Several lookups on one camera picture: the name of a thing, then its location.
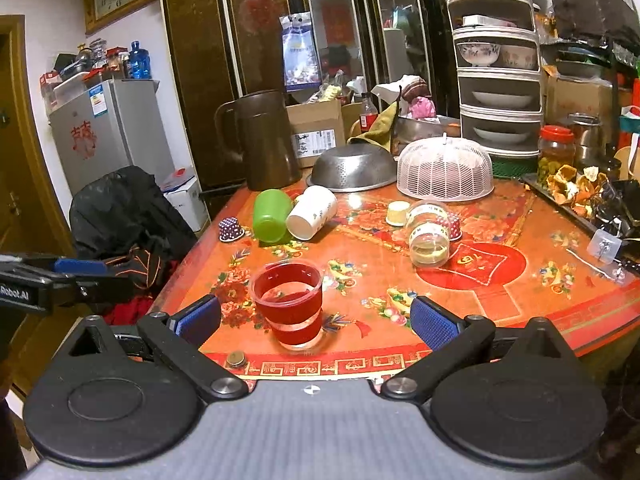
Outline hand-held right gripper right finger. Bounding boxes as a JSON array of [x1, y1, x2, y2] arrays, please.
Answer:
[[380, 296, 582, 402]]

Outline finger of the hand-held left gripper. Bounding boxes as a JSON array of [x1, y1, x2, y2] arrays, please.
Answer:
[[50, 257, 109, 276], [50, 275, 135, 307]]

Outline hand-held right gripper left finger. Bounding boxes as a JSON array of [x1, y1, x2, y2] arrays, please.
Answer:
[[52, 294, 249, 402]]

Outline red transparent plastic cup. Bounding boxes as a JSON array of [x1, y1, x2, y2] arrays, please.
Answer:
[[249, 260, 325, 352]]

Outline small cream cup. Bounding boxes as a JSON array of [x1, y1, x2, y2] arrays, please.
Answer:
[[385, 200, 412, 227]]

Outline green plastic cup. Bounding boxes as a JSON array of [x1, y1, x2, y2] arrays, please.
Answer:
[[252, 189, 296, 245]]

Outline white paper cup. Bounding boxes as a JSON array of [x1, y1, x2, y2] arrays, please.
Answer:
[[285, 185, 339, 241]]

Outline red cloth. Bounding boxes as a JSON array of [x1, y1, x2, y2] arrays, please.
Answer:
[[102, 294, 157, 326]]

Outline black jacket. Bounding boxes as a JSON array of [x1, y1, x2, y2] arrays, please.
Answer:
[[69, 166, 199, 262]]

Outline clear glass jar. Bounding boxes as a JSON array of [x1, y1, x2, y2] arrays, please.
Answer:
[[404, 200, 451, 267]]

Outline wooden door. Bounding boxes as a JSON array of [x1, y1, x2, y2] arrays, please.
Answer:
[[0, 15, 77, 396]]

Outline purple coffee capsule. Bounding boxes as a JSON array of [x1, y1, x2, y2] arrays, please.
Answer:
[[218, 216, 245, 242]]

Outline grey refrigerator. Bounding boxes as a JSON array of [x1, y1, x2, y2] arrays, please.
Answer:
[[48, 78, 176, 196]]

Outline white mesh food cover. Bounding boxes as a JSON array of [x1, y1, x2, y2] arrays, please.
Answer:
[[396, 133, 496, 202]]

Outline black tray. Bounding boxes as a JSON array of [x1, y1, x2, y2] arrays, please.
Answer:
[[519, 172, 640, 261]]

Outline steel colander bowl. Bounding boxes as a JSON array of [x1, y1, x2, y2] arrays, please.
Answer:
[[306, 142, 399, 193]]

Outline green basket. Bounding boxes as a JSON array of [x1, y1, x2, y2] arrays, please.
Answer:
[[492, 155, 540, 179]]

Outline small clear plastic container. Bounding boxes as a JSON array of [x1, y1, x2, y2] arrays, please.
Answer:
[[586, 230, 623, 265]]

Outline steel basin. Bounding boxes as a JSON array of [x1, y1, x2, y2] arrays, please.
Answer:
[[392, 115, 461, 157]]

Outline brown plastic pitcher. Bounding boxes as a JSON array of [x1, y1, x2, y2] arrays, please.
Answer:
[[214, 90, 303, 192]]

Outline dried orange peels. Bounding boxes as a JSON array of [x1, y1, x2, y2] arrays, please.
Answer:
[[545, 164, 609, 219]]

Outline olive green cloth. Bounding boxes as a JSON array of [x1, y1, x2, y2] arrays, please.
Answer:
[[347, 99, 402, 154]]

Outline red lidded pickle jar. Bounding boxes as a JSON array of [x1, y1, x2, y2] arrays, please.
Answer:
[[537, 125, 576, 187]]

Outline blue water bottle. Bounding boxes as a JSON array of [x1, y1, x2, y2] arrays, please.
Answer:
[[129, 41, 152, 80]]

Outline pink cloth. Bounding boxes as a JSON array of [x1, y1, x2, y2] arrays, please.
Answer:
[[409, 96, 437, 120]]

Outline black plastic bag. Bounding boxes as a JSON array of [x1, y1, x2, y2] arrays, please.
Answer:
[[590, 179, 640, 241]]

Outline cola bottle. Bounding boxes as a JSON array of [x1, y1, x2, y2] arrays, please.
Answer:
[[359, 92, 380, 134]]

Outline cardboard box with label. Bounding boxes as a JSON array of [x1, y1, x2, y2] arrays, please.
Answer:
[[285, 99, 347, 169]]

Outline white plate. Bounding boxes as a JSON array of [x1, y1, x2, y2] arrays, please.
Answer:
[[472, 91, 534, 109]]

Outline dark mirrored wardrobe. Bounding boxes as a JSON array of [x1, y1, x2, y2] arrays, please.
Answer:
[[157, 0, 458, 196]]

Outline steel pot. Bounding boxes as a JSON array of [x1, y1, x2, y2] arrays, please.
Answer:
[[562, 114, 607, 166]]

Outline plain cardboard box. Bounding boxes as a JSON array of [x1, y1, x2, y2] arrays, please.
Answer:
[[545, 75, 634, 127]]

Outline blue patterned bowl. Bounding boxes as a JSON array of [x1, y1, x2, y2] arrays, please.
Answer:
[[456, 42, 501, 67]]

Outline beige patterned bowl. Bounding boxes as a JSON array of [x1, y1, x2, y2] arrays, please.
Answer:
[[500, 45, 539, 71]]

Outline blue printed plastic bag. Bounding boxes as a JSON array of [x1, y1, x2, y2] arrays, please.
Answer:
[[279, 11, 324, 92]]

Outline white tiered dish rack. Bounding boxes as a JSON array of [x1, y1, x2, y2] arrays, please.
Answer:
[[438, 0, 546, 157]]

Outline large black bag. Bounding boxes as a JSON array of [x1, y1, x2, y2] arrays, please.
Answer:
[[540, 0, 640, 47]]

